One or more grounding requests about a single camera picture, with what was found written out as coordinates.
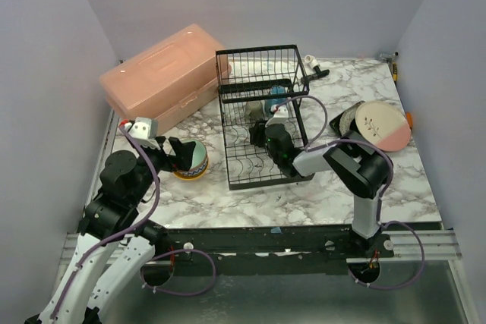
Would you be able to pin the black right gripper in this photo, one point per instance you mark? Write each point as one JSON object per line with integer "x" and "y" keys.
{"x": 263, "y": 131}

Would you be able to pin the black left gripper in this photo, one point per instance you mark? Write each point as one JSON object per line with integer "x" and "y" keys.
{"x": 164, "y": 151}

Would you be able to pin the grey ceramic mug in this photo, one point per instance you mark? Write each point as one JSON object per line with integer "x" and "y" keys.
{"x": 254, "y": 110}

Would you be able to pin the blue patterned bowl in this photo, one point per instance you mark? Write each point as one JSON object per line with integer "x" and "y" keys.
{"x": 204, "y": 162}

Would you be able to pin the blue floral mug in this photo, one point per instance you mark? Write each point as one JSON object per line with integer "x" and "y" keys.
{"x": 269, "y": 103}

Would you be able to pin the mint green bowl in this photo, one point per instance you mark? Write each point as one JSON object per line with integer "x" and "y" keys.
{"x": 200, "y": 152}

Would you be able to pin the yellow bowl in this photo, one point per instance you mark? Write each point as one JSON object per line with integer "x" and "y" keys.
{"x": 193, "y": 174}

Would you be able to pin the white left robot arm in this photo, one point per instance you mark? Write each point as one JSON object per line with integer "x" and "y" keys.
{"x": 111, "y": 244}

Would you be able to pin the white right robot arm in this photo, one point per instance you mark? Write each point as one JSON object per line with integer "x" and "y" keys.
{"x": 363, "y": 168}

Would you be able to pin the pink plastic storage box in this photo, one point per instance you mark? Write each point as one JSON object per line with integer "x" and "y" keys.
{"x": 169, "y": 81}

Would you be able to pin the black and white pipe fitting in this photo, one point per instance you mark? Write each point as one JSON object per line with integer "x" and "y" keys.
{"x": 312, "y": 62}

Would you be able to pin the speckled white plate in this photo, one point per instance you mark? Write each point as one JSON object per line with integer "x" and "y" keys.
{"x": 347, "y": 116}

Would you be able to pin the black floral square plate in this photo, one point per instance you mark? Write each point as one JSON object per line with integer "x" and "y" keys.
{"x": 334, "y": 125}

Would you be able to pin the black round plate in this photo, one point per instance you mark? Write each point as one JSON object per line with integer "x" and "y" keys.
{"x": 353, "y": 130}

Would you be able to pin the pink and cream plate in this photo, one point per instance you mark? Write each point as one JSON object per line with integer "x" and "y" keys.
{"x": 383, "y": 125}

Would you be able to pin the yellow black tool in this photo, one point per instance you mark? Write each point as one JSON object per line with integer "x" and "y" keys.
{"x": 394, "y": 72}

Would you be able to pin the orange clamp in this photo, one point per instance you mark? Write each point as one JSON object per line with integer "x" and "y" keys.
{"x": 409, "y": 120}

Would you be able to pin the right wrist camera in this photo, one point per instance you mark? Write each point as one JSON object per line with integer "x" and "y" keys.
{"x": 278, "y": 115}

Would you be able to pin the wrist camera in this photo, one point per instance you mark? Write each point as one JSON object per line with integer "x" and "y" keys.
{"x": 278, "y": 115}
{"x": 143, "y": 131}

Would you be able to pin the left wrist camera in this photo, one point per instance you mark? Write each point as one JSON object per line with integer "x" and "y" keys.
{"x": 143, "y": 131}

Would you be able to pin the black wire dish rack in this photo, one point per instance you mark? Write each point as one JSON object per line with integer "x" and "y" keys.
{"x": 253, "y": 72}

